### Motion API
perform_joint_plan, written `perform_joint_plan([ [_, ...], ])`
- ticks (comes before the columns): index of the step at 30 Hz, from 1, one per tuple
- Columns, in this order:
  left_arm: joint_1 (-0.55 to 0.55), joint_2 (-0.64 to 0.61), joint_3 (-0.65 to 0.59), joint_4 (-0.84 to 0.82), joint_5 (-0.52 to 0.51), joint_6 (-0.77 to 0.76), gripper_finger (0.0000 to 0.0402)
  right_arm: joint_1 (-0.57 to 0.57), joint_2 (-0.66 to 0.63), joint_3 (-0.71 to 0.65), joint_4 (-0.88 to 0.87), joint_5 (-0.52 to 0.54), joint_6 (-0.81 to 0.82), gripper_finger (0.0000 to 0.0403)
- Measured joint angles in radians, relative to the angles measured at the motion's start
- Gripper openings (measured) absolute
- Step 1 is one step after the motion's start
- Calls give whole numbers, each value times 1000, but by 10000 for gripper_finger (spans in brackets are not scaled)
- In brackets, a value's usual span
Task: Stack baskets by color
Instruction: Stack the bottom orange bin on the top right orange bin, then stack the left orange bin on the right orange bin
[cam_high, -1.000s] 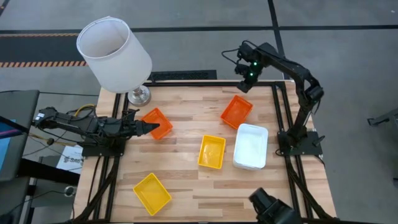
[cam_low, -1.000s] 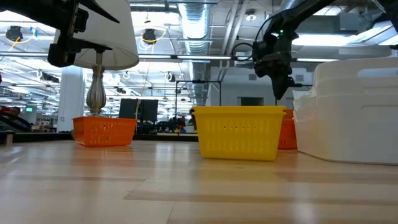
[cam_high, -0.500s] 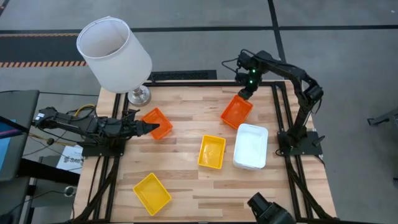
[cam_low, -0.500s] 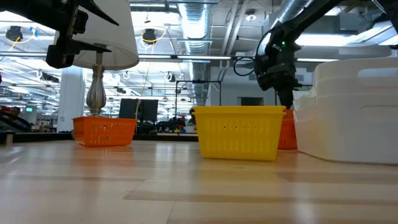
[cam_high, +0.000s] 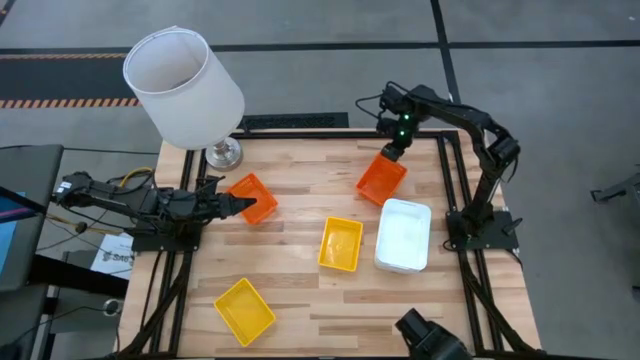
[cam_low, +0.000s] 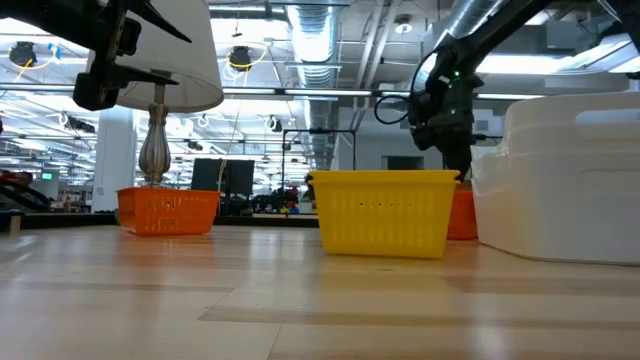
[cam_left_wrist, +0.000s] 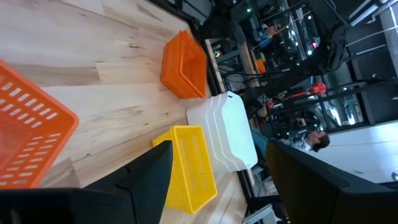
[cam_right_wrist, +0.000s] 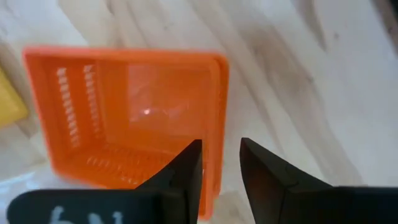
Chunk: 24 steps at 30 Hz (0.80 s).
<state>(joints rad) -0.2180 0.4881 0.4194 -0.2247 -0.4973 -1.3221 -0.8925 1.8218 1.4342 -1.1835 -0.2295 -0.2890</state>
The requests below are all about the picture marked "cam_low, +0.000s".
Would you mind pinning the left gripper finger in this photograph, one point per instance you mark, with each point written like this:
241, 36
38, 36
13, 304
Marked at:
155, 17
145, 80

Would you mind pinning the yellow plastic basket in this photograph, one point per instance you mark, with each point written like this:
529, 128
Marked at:
385, 220
385, 173

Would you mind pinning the white plastic basket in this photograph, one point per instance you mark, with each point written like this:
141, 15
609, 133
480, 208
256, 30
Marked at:
550, 115
550, 215

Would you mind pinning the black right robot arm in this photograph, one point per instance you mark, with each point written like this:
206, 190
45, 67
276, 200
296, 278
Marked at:
500, 25

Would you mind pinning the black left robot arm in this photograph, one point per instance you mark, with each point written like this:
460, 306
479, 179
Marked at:
50, 12

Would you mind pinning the white lamp shade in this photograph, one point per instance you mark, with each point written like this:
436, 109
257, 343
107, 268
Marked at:
190, 75

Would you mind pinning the red-orange plastic basket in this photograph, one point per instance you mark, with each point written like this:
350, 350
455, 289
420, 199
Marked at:
167, 212
462, 215

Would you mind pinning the silver glass lamp base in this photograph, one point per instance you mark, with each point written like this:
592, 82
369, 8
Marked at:
155, 150

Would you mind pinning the white room pillar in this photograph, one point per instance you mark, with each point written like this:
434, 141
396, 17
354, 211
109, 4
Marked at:
114, 160

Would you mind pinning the dark background monitors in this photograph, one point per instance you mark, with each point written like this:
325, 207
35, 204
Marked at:
225, 176

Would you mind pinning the green exit sign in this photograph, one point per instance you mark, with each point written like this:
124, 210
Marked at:
47, 176

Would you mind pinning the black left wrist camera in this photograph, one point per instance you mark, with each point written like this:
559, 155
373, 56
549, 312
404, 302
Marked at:
130, 37

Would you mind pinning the large silver air duct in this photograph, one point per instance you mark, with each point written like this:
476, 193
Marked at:
470, 20

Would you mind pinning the black metal stand frame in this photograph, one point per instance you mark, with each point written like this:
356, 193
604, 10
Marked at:
320, 131

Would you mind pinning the black aluminium table frame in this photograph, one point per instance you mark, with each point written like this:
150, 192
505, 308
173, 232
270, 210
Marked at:
150, 219

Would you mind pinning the silver ceiling air duct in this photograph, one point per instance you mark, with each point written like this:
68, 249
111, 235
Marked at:
314, 60

